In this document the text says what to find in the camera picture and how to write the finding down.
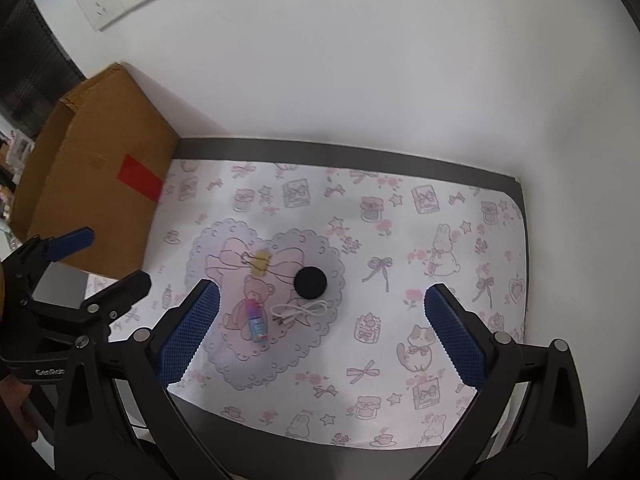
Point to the pink and blue small tube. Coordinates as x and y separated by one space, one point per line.
257 322

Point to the brown cardboard box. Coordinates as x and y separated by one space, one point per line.
100 185

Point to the yellow binder clip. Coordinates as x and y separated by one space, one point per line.
260 262

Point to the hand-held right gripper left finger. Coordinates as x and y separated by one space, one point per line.
190 335

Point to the black window blind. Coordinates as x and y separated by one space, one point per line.
30 60

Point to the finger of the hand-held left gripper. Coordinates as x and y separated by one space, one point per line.
122 292
67 245

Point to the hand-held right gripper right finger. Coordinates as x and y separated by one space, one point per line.
455 335

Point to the small black round disc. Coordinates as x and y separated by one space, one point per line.
310 283

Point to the pink printed table mat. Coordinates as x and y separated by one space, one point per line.
400 270

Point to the person's left hand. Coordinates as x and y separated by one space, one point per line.
10 400

